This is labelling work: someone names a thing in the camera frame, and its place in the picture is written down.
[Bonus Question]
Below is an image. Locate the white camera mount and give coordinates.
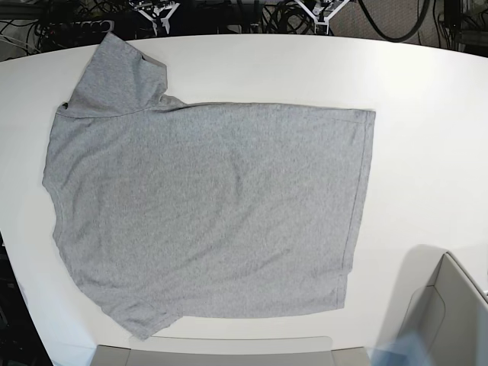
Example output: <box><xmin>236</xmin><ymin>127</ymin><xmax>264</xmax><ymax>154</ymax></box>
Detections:
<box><xmin>128</xmin><ymin>0</ymin><xmax>180</xmax><ymax>36</ymax></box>
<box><xmin>294</xmin><ymin>0</ymin><xmax>350</xmax><ymax>36</ymax></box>

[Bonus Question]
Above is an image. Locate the black power strip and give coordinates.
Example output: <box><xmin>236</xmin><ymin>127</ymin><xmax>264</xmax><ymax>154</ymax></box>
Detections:
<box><xmin>47</xmin><ymin>20</ymin><xmax>115</xmax><ymax>37</ymax></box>

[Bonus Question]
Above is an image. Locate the grey T-shirt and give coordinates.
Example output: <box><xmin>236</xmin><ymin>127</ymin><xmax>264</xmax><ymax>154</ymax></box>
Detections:
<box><xmin>42</xmin><ymin>34</ymin><xmax>375</xmax><ymax>340</ymax></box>

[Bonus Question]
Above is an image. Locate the grey tray at bottom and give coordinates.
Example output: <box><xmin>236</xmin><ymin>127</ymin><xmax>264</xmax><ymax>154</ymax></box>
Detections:
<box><xmin>91</xmin><ymin>336</ymin><xmax>371</xmax><ymax>365</ymax></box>

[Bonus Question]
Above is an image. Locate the black cable bundle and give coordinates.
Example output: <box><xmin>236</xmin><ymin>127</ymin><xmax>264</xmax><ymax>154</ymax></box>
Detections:
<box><xmin>262</xmin><ymin>0</ymin><xmax>317</xmax><ymax>36</ymax></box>

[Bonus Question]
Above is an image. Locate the grey bin at right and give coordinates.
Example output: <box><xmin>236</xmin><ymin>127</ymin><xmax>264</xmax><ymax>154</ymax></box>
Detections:
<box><xmin>371</xmin><ymin>252</ymin><xmax>487</xmax><ymax>365</ymax></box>

